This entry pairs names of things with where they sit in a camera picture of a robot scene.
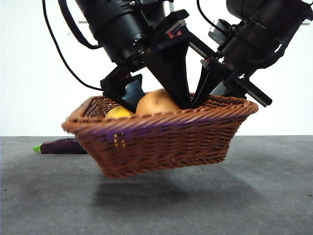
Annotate yellow vegetable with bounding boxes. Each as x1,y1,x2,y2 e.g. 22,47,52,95
105,105,134,120

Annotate tan potato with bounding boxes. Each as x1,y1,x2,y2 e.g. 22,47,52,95
135,89,180,116

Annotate brown woven wicker basket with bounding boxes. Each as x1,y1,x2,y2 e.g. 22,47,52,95
61,94,259,179

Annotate purple toy eggplant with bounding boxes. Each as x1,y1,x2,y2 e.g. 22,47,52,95
33,138,88,155

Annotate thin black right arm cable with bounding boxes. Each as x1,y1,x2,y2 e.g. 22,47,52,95
196,0,218,29

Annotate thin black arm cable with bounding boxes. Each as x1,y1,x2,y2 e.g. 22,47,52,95
42,0,104,91
196,0,218,29

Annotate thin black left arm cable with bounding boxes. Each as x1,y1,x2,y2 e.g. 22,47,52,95
42,0,104,91

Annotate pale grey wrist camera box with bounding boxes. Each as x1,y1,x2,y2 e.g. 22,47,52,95
207,19,232,46

